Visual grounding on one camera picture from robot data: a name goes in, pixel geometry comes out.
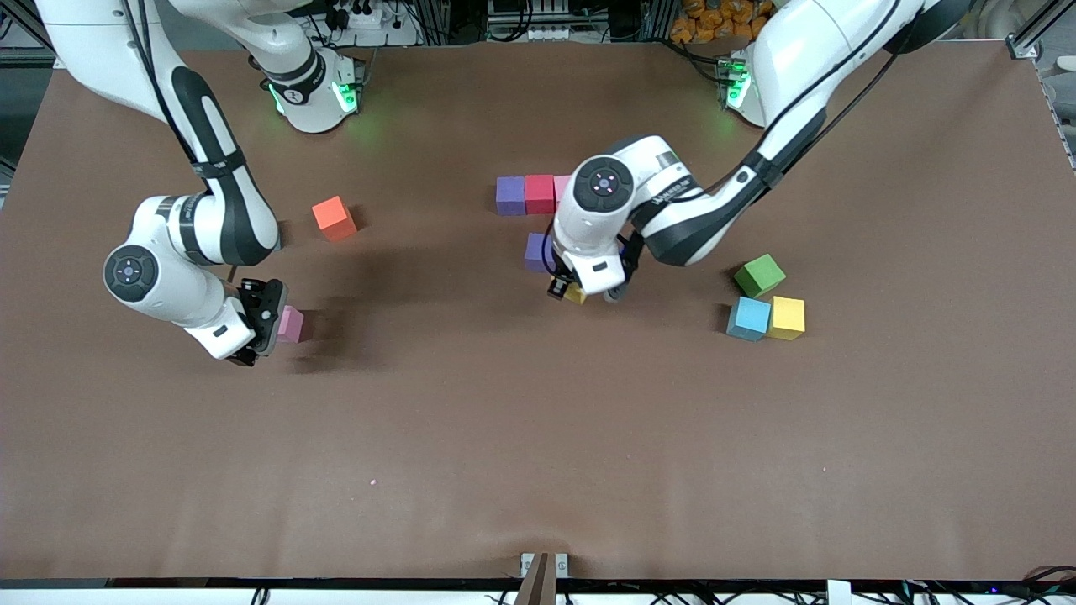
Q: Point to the green foam cube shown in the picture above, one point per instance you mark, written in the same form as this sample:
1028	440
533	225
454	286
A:
759	274

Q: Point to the purple foam cube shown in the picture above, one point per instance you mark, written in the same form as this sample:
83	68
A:
510	195
536	252

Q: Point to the aluminium frame profile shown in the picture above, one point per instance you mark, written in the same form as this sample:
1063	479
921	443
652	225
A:
1024	49

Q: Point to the bag of orange items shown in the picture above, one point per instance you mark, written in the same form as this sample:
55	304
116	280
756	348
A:
710	21

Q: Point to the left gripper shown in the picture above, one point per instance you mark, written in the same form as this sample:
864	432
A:
557	288

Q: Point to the yellow foam cube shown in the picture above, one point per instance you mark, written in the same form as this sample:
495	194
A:
577	296
788	318

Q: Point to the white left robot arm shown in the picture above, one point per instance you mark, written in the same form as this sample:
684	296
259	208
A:
799	50

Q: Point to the metal clamp bracket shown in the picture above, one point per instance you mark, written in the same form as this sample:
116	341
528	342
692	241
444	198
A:
538	580

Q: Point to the orange foam cube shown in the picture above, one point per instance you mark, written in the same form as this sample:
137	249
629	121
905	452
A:
334	217

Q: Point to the red foam cube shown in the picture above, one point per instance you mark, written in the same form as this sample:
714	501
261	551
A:
540	195

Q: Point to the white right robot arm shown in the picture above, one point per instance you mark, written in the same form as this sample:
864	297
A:
92	42

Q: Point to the white power strip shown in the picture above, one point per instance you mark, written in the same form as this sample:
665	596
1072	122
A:
530	34
366	17

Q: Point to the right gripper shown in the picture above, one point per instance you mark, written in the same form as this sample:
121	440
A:
255	300

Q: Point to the cyan foam cube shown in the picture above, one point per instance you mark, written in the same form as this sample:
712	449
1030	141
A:
748	318

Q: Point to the pink foam cube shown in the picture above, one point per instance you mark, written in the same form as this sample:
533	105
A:
561	186
292	323

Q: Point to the brown table cover sheet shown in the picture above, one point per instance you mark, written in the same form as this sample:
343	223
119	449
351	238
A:
538	437

